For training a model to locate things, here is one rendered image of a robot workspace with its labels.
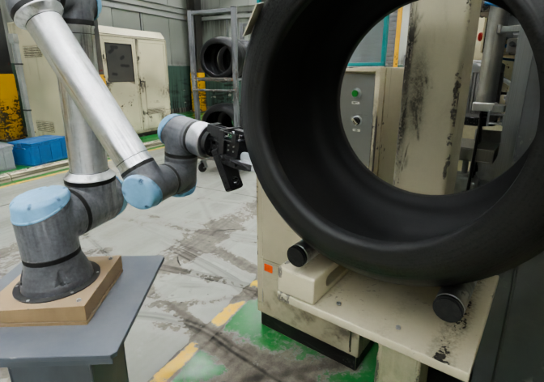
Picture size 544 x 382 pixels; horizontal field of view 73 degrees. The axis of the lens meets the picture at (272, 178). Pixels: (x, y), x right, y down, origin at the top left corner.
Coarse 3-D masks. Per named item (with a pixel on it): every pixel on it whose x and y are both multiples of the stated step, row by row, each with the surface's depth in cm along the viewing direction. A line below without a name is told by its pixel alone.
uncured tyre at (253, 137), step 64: (320, 0) 74; (384, 0) 77; (512, 0) 41; (256, 64) 65; (320, 64) 88; (256, 128) 68; (320, 128) 92; (320, 192) 86; (384, 192) 86; (512, 192) 46; (384, 256) 58; (448, 256) 52; (512, 256) 49
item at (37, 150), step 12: (0, 144) 485; (12, 144) 502; (24, 144) 495; (36, 144) 501; (48, 144) 518; (60, 144) 539; (0, 156) 475; (12, 156) 486; (24, 156) 503; (36, 156) 503; (48, 156) 521; (60, 156) 541; (0, 168) 477; (12, 168) 488
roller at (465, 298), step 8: (440, 288) 61; (448, 288) 59; (456, 288) 58; (464, 288) 59; (472, 288) 61; (440, 296) 57; (448, 296) 56; (456, 296) 57; (464, 296) 58; (432, 304) 58; (440, 304) 57; (448, 304) 56; (456, 304) 56; (464, 304) 56; (440, 312) 57; (448, 312) 57; (456, 312) 56; (464, 312) 56; (448, 320) 57; (456, 320) 56
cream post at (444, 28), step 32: (448, 0) 79; (480, 0) 84; (416, 32) 85; (448, 32) 81; (416, 64) 86; (448, 64) 82; (416, 96) 88; (448, 96) 83; (416, 128) 89; (448, 128) 85; (416, 160) 91; (448, 160) 87; (416, 192) 93; (448, 192) 93; (384, 352) 109
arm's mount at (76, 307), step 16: (112, 256) 123; (96, 272) 112; (112, 272) 116; (16, 288) 106; (80, 288) 104; (96, 288) 105; (0, 304) 99; (16, 304) 99; (32, 304) 98; (48, 304) 98; (64, 304) 98; (80, 304) 98; (96, 304) 105; (0, 320) 97; (16, 320) 97; (32, 320) 98; (48, 320) 98; (64, 320) 98; (80, 320) 99
